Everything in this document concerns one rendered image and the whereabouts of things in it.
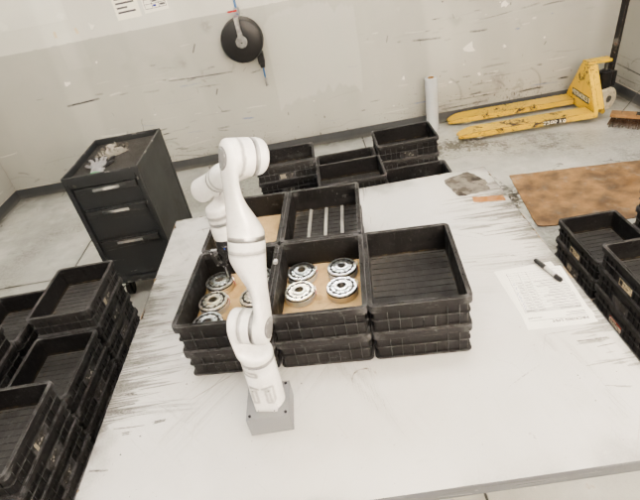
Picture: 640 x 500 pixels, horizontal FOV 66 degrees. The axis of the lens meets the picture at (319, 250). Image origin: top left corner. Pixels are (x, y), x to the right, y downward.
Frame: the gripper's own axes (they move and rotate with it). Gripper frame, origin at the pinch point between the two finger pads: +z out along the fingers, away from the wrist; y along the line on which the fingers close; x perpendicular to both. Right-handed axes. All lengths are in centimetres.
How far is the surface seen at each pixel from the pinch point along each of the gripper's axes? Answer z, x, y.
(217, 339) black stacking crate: 11.3, -19.8, -4.5
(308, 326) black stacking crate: 9.7, -17.7, 24.1
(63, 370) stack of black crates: 59, 13, -103
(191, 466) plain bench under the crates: 27, -53, -8
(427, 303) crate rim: 4, -16, 60
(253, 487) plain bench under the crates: 26, -58, 12
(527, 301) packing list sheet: 27, 7, 93
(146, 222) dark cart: 45, 115, -99
